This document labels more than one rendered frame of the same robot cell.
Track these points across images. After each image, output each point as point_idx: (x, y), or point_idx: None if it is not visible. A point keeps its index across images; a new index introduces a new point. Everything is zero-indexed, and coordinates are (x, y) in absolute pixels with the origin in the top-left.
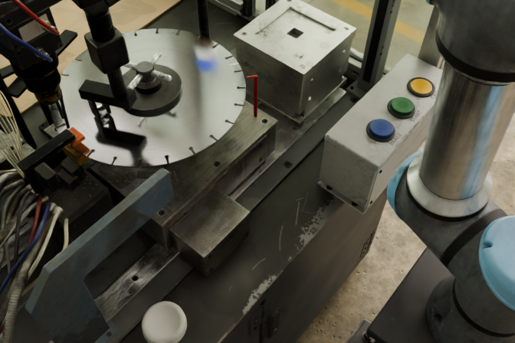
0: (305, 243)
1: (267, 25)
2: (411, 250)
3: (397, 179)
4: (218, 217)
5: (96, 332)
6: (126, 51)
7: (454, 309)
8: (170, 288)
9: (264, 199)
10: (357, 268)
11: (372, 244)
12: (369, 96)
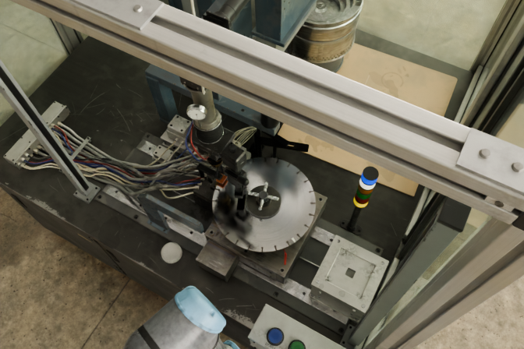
0: (224, 313)
1: (352, 253)
2: None
3: (226, 342)
4: (219, 260)
5: (161, 224)
6: (237, 185)
7: None
8: (189, 250)
9: (249, 285)
10: None
11: None
12: (302, 327)
